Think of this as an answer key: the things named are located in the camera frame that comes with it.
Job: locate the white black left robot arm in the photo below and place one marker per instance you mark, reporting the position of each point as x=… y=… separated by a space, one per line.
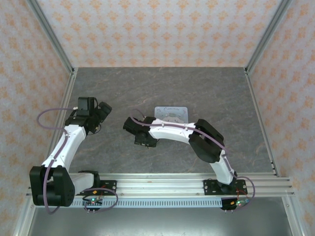
x=71 y=137

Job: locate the aluminium rail beam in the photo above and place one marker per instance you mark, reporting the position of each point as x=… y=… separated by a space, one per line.
x=160 y=186

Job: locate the small green circuit board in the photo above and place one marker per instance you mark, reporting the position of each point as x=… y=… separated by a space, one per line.
x=239 y=203
x=93 y=200

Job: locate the aluminium frame post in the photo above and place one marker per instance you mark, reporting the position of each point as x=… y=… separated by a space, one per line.
x=49 y=34
x=267 y=34

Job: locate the aluminium side rail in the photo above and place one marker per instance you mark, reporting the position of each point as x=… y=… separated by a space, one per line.
x=62 y=115
x=261 y=118

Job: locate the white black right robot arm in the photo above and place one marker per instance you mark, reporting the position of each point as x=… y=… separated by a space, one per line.
x=172 y=131

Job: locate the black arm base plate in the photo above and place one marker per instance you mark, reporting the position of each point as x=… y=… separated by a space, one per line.
x=211 y=186
x=108 y=186

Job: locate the grey metal panel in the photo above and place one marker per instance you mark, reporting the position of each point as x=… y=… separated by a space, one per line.
x=160 y=223

